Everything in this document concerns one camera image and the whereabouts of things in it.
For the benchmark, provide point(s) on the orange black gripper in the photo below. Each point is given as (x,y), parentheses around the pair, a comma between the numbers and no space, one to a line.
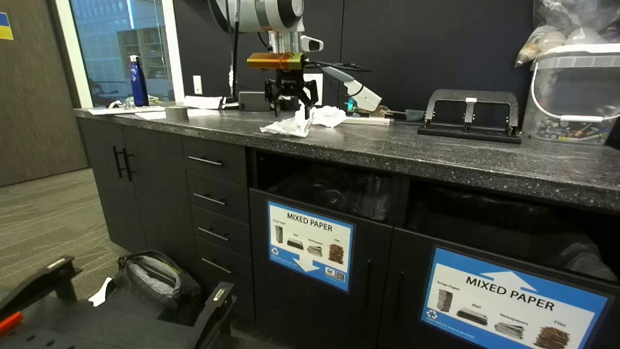
(290,76)

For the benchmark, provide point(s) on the white paper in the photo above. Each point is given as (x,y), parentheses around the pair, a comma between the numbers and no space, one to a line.
(296,127)
(329,117)
(100,295)

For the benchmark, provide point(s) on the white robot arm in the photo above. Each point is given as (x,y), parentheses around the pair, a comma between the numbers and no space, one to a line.
(290,43)

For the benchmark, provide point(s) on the black power adapter box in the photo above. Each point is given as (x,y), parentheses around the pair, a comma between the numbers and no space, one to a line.
(253,101)

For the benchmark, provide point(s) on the white power strip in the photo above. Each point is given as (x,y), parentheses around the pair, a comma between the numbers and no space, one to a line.
(205,103)

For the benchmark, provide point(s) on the blue water bottle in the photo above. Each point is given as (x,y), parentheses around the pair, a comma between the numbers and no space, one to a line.
(139,82)

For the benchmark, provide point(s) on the left mixed paper sign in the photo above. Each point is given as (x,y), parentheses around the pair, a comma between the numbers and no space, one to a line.
(311,243)

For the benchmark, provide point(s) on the mixed paper sign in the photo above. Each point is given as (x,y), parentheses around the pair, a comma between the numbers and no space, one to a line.
(311,243)
(497,307)

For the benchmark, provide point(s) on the black hole punch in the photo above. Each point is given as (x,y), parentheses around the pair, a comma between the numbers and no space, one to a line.
(468,127)

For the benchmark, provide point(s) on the grey black backpack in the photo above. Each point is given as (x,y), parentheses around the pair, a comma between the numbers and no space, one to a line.
(164,282)

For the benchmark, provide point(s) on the white paper on floor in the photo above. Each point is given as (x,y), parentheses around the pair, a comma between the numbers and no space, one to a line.
(100,295)

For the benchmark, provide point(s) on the plastic bag on bin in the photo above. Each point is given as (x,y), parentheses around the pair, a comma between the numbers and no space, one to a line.
(571,22)

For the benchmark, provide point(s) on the clear plastic storage bin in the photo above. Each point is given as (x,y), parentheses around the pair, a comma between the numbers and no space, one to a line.
(575,94)

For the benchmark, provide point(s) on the right mixed paper sign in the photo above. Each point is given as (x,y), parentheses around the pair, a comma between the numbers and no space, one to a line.
(497,307)

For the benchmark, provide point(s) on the white light switch plate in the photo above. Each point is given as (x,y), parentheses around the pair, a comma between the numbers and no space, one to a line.
(197,82)

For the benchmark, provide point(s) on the black cart frame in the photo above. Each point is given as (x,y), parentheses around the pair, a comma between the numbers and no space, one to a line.
(46,313)

